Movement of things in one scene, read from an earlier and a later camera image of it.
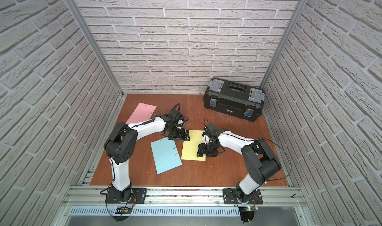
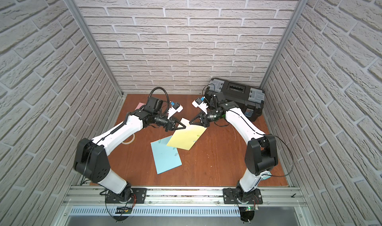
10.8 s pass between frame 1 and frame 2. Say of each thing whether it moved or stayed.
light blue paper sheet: stayed
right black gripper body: moved
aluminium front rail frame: stayed
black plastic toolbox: stayed
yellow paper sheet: moved
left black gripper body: moved
